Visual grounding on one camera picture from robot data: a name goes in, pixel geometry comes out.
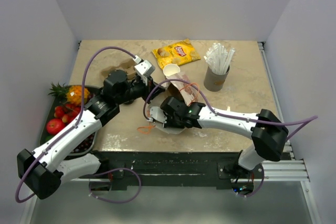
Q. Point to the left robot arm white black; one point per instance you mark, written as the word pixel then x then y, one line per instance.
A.
pixel 45 169

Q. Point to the dark grapes bunch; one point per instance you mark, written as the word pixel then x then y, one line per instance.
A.
pixel 85 145

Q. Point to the brown paper takeout bag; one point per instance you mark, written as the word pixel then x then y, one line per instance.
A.
pixel 178 86

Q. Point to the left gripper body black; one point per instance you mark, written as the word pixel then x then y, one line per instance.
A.
pixel 139 89

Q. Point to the green lime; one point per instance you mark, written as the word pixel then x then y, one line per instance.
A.
pixel 48 138

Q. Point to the yellow Lays chips bag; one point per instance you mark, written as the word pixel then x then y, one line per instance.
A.
pixel 179 53

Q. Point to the grey straw holder cup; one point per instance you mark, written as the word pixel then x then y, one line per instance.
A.
pixel 214 82

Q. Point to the toy pineapple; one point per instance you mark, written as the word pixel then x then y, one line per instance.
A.
pixel 73 94

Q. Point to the brown paper cup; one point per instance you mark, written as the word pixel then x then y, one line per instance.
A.
pixel 171 69

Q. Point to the grey fruit tray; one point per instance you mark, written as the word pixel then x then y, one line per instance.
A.
pixel 60 101

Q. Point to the small red fruits cluster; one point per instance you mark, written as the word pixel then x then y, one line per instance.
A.
pixel 66 112

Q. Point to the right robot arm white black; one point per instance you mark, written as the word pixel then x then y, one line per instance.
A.
pixel 266 132

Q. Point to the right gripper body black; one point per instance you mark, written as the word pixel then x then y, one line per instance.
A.
pixel 173 122

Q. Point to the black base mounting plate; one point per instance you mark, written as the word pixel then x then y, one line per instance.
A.
pixel 181 169

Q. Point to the cardboard cup carrier tray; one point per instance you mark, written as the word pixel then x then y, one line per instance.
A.
pixel 126 65

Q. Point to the large red apple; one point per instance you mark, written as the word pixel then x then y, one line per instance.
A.
pixel 54 126

